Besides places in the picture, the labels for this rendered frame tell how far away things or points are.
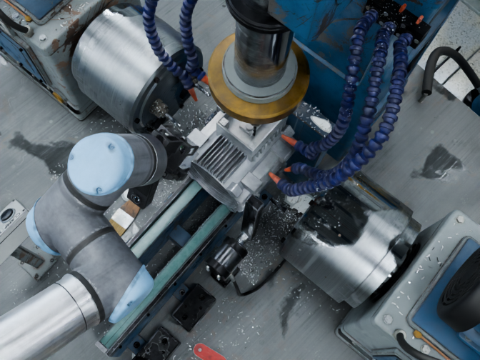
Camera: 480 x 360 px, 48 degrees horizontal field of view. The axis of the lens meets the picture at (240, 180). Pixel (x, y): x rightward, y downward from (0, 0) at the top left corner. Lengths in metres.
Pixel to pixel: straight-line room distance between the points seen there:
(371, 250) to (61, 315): 0.57
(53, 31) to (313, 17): 0.71
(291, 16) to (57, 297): 0.50
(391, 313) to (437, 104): 0.77
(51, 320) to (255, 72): 0.48
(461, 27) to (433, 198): 0.94
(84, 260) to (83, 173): 0.13
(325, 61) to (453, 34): 1.15
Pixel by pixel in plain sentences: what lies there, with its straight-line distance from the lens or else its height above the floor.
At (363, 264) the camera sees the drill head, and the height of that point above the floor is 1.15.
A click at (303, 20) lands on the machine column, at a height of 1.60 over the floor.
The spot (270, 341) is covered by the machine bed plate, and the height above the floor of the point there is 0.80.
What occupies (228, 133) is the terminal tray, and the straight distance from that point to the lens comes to 1.12.
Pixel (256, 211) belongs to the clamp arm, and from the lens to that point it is 0.96.
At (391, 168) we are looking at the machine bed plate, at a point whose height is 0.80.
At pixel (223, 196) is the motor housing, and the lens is 1.28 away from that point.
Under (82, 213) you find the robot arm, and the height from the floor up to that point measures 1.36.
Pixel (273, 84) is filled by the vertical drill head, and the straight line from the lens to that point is 0.93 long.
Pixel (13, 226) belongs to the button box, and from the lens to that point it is 1.20.
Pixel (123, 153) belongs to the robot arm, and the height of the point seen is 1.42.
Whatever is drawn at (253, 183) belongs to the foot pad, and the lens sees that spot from 1.16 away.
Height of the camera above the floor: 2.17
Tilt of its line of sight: 72 degrees down
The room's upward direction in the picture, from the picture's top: 6 degrees clockwise
